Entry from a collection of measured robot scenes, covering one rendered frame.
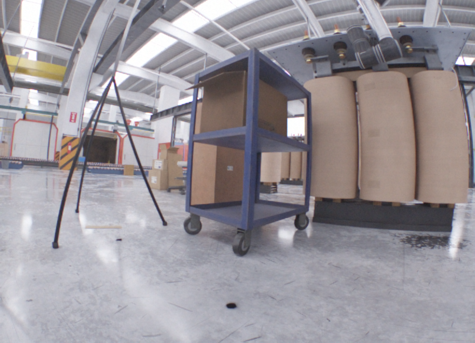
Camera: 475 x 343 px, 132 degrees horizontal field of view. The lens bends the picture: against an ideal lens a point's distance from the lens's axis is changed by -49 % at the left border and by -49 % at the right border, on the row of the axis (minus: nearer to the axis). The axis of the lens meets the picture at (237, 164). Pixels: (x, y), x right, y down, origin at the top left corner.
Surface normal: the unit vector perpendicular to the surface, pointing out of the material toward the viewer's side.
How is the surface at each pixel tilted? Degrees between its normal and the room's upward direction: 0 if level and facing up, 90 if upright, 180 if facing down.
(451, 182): 90
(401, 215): 90
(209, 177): 90
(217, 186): 90
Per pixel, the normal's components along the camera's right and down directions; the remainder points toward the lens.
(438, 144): -0.78, -0.06
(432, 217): -0.61, -0.06
